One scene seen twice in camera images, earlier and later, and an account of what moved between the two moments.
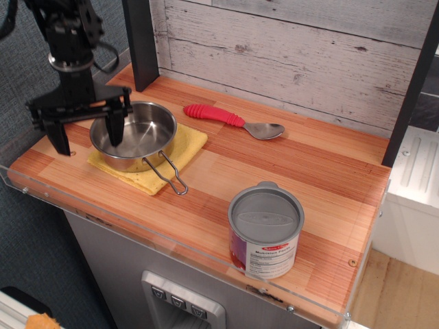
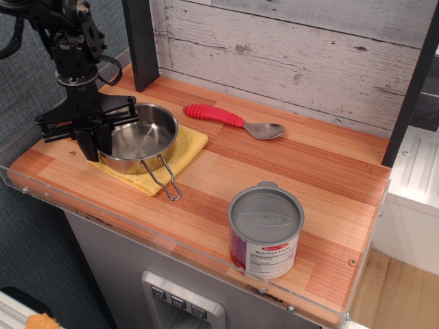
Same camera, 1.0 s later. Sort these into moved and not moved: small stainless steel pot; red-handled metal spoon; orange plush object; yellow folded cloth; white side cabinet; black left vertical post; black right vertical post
Moved: small stainless steel pot
Not moved: black left vertical post; orange plush object; black right vertical post; yellow folded cloth; red-handled metal spoon; white side cabinet
